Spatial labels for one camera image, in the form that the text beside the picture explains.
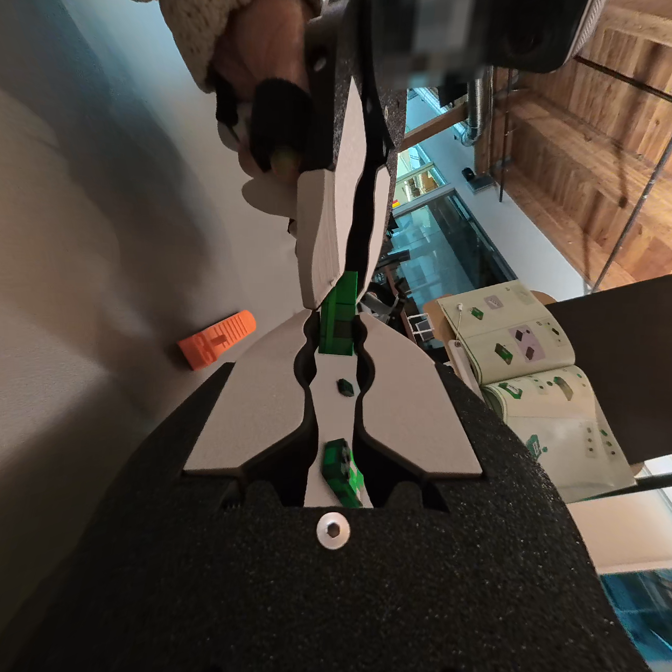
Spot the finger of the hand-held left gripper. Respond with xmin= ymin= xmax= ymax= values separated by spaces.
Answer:
xmin=361 ymin=166 xmax=393 ymax=296
xmin=295 ymin=79 xmax=368 ymax=310

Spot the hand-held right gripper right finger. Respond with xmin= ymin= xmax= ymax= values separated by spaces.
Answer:
xmin=353 ymin=314 xmax=484 ymax=482

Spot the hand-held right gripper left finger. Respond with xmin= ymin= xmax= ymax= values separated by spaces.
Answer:
xmin=182 ymin=309 xmax=321 ymax=478

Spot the green and white lego assembly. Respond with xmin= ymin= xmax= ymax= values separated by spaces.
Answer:
xmin=317 ymin=271 xmax=360 ymax=355

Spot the small lego creeper head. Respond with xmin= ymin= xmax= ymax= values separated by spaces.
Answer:
xmin=321 ymin=438 xmax=365 ymax=509

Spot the lego instruction book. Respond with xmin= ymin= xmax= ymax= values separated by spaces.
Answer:
xmin=436 ymin=281 xmax=638 ymax=502

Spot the person's left hand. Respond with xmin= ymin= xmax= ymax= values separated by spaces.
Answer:
xmin=210 ymin=0 xmax=312 ymax=182

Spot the orange brick separator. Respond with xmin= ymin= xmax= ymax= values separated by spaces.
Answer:
xmin=177 ymin=310 xmax=258 ymax=372

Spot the black backdrop panel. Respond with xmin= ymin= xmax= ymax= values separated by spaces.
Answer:
xmin=546 ymin=275 xmax=672 ymax=466

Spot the silver air duct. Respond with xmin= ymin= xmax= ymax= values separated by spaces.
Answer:
xmin=461 ymin=79 xmax=492 ymax=146

